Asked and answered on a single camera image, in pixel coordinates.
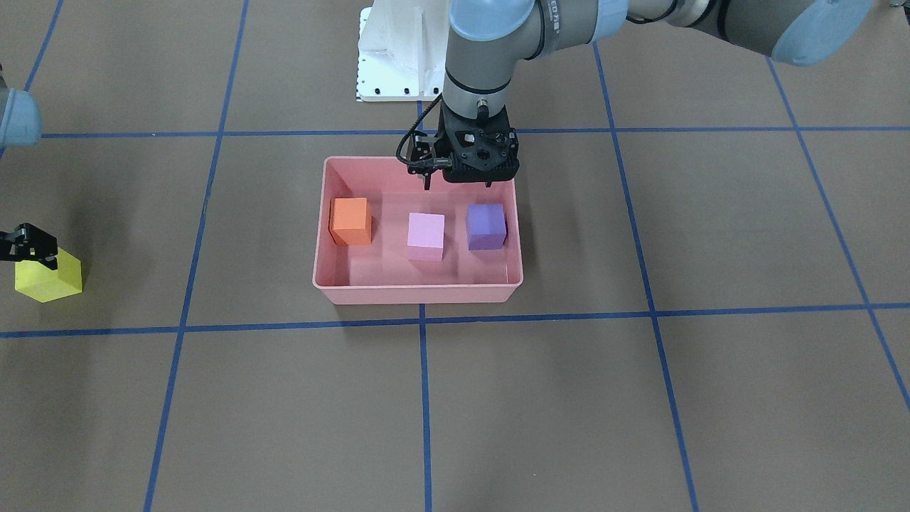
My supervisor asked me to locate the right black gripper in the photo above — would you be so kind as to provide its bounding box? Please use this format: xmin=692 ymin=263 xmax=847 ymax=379
xmin=1 ymin=223 xmax=58 ymax=271

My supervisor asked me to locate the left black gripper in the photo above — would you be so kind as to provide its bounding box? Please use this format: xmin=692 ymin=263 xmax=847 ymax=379
xmin=407 ymin=107 xmax=492 ymax=191

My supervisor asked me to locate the yellow foam block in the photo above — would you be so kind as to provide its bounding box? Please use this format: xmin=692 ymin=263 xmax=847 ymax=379
xmin=14 ymin=247 xmax=82 ymax=304

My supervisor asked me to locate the purple foam block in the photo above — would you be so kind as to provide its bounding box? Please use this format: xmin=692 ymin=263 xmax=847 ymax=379
xmin=466 ymin=203 xmax=508 ymax=252

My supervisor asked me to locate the light pink foam block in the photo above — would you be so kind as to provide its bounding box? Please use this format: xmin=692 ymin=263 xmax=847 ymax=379
xmin=407 ymin=213 xmax=445 ymax=262

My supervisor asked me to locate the orange foam block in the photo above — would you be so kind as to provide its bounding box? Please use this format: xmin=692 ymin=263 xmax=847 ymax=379
xmin=329 ymin=197 xmax=373 ymax=246

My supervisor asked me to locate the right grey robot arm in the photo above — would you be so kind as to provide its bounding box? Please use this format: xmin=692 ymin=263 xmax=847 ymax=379
xmin=1 ymin=78 xmax=58 ymax=271

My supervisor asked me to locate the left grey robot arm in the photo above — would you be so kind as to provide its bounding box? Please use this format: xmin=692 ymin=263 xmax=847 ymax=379
xmin=395 ymin=1 xmax=873 ymax=189

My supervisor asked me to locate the pink plastic bin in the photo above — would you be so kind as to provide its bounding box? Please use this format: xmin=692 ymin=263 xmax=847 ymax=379
xmin=312 ymin=156 xmax=524 ymax=305

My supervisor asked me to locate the black braided cable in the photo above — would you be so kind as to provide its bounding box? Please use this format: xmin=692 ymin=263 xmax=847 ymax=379
xmin=396 ymin=100 xmax=445 ymax=170

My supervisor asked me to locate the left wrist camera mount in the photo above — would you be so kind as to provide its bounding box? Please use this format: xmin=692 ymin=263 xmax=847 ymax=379
xmin=442 ymin=106 xmax=520 ymax=183

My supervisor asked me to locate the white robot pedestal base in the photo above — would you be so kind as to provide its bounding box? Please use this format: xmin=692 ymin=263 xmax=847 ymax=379
xmin=355 ymin=1 xmax=451 ymax=102

